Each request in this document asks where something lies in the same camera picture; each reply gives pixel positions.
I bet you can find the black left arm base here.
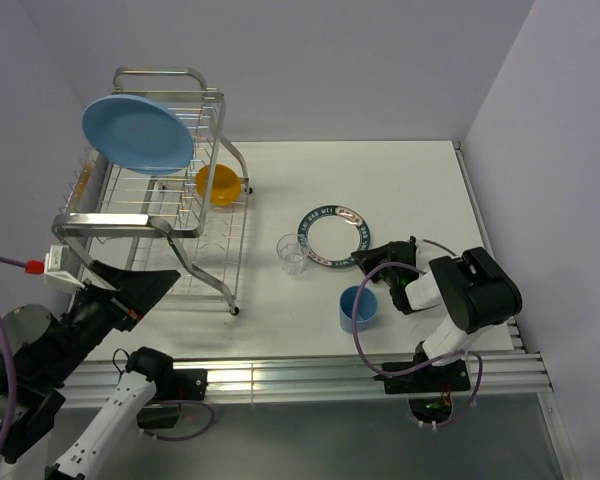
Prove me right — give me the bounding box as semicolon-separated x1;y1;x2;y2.
136;369;208;432

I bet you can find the aluminium rail frame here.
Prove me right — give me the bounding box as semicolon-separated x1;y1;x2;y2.
61;140;567;479

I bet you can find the yellow bowl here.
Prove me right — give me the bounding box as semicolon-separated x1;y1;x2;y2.
195;164;242;206

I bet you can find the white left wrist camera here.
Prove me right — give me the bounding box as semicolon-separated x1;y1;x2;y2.
25;245;84;294

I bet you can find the blue plastic cup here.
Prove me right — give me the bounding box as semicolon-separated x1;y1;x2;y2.
338;286;378;334

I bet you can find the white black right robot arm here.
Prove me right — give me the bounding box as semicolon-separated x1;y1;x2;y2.
351;237;523;390

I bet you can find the blue plastic plate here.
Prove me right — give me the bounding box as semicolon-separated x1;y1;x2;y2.
81;94;194;176

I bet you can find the clear glass tumbler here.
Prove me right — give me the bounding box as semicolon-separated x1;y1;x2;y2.
276;233;310;275

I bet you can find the stainless steel dish rack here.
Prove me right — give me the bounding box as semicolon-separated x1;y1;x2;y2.
52;67;251;314

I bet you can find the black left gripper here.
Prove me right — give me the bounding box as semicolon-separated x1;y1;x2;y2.
43;257;179;382

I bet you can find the white plate green rim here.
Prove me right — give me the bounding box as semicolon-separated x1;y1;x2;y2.
297;204;371;269

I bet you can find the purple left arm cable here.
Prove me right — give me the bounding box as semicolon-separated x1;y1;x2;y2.
0;252;31;480

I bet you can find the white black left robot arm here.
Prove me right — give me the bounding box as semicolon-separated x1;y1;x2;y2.
0;261;180;479

